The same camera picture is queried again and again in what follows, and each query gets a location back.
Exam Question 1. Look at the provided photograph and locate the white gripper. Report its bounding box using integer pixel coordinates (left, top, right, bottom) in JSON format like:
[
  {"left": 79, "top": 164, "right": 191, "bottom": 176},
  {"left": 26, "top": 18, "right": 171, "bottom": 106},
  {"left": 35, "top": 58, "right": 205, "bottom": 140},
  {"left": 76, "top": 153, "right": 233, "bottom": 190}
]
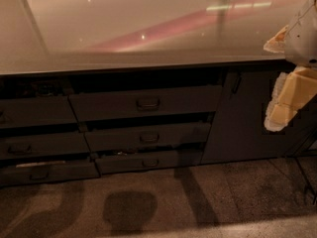
[{"left": 264, "top": 0, "right": 317, "bottom": 132}]

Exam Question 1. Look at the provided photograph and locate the dark drawer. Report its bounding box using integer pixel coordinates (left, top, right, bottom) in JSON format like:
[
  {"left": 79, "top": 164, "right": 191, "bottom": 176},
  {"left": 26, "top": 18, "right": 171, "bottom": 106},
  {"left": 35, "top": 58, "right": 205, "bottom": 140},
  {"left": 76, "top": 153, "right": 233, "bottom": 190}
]
[
  {"left": 0, "top": 96, "right": 76, "bottom": 128},
  {"left": 0, "top": 160, "right": 99, "bottom": 186},
  {"left": 85, "top": 122, "right": 210, "bottom": 152},
  {"left": 0, "top": 132, "right": 89, "bottom": 160},
  {"left": 69, "top": 85, "right": 222, "bottom": 122},
  {"left": 95, "top": 149, "right": 202, "bottom": 175}
]

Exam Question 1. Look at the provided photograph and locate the dark cabinet door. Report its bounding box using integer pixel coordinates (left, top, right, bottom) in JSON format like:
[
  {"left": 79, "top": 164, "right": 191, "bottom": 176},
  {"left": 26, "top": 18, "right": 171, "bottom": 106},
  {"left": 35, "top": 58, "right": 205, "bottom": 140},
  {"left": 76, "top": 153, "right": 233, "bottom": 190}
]
[{"left": 202, "top": 71, "right": 317, "bottom": 164}]

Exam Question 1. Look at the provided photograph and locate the dark thin metal stand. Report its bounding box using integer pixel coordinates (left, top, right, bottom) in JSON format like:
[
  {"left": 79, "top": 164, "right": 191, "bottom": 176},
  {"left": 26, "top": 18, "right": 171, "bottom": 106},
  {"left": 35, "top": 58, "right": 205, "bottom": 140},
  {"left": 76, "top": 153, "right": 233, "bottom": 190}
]
[{"left": 295, "top": 158, "right": 317, "bottom": 205}]

